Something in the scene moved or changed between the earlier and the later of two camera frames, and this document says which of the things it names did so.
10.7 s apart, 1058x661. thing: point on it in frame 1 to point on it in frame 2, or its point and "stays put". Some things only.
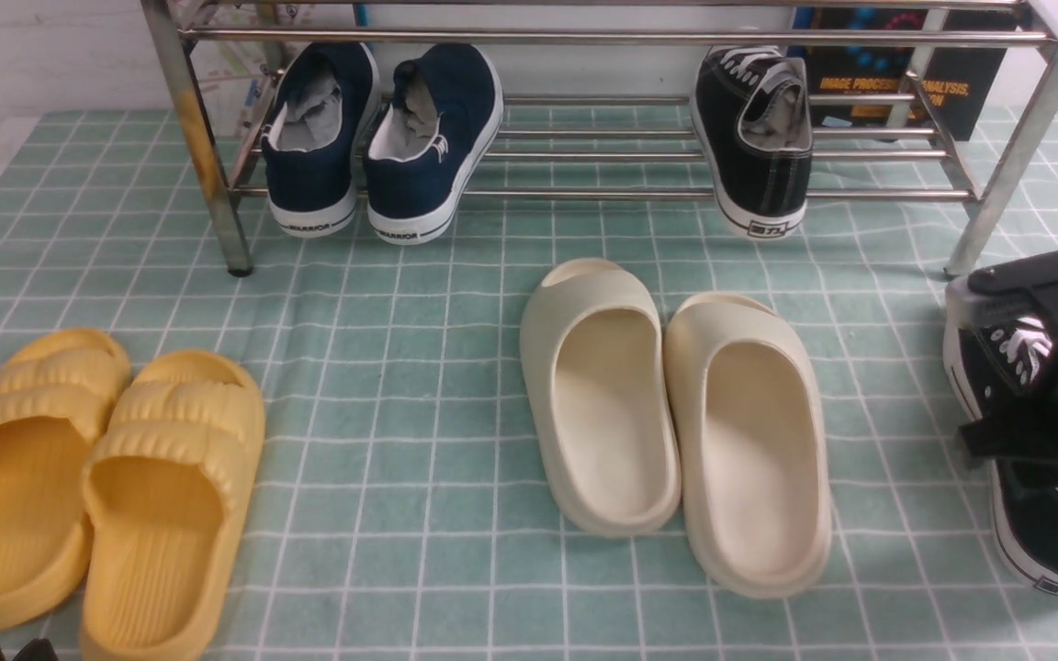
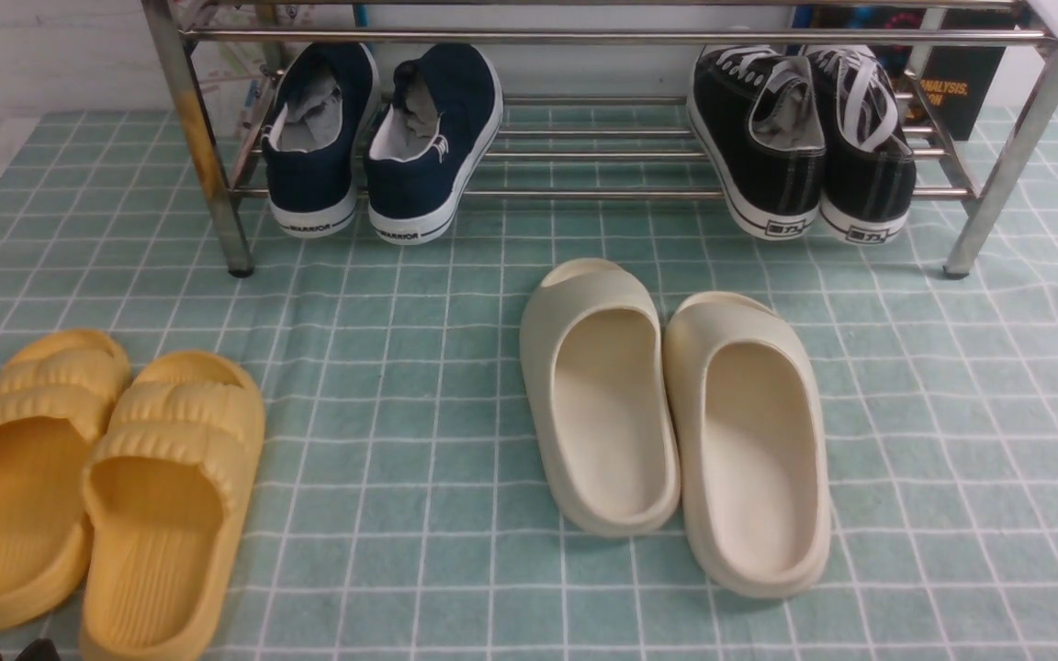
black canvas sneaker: x=751 y=106 stays put
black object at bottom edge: x=39 y=650 stays put
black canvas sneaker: x=996 y=348 to x=868 y=168
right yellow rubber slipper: x=164 y=488 stays put
